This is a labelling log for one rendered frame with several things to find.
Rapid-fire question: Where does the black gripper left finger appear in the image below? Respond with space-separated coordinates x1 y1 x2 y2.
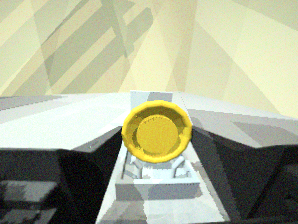
0 126 123 224

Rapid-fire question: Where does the yellow plate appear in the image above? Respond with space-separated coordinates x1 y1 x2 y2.
121 100 192 164

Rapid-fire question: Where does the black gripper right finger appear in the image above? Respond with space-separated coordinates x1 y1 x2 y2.
191 125 298 220

